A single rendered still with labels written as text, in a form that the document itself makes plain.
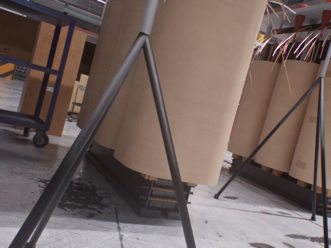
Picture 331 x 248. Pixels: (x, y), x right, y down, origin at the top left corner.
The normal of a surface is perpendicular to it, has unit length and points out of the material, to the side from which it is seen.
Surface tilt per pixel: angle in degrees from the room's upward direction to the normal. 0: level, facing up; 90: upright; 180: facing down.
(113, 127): 90
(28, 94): 90
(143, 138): 90
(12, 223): 0
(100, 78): 90
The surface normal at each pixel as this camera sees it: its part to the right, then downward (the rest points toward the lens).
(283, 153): -0.17, 0.00
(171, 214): 0.43, 0.15
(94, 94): -0.52, -0.11
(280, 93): -0.84, -0.21
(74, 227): 0.25, -0.97
